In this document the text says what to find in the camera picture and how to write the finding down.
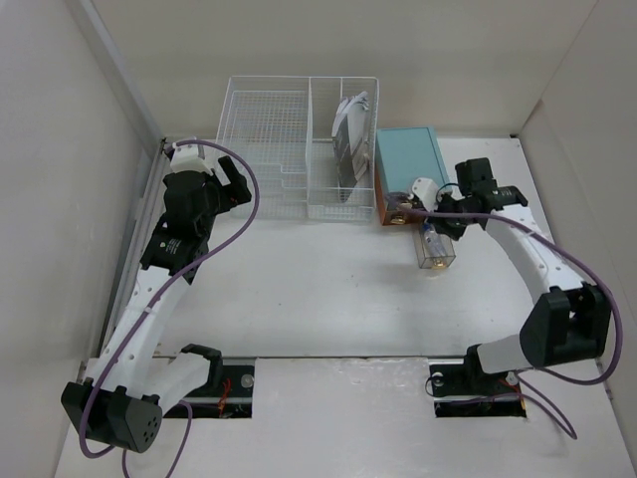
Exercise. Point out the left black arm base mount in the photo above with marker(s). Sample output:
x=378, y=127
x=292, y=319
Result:
x=228, y=391

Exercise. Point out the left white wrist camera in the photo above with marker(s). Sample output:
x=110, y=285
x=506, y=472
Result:
x=189, y=157

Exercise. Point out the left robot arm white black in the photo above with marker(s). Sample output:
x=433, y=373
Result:
x=120, y=403

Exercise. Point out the teal orange drawer box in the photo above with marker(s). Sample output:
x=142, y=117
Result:
x=402, y=154

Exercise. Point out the grey white manual booklet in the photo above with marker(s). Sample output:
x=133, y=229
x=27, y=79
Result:
x=349, y=142

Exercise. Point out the aluminium rail frame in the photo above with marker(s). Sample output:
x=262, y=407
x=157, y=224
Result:
x=142, y=218

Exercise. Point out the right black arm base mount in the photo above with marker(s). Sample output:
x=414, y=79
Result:
x=461, y=388

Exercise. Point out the white wire desk organizer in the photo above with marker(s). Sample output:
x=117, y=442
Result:
x=282, y=126

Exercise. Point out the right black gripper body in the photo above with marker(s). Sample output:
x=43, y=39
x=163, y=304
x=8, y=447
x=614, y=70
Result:
x=452, y=226

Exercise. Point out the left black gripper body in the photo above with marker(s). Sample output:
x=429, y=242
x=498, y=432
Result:
x=222, y=198

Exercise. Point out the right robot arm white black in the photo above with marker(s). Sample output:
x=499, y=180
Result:
x=570, y=317

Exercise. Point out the clear bottle blue cap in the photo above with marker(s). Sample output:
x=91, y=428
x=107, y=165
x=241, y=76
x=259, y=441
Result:
x=432, y=242

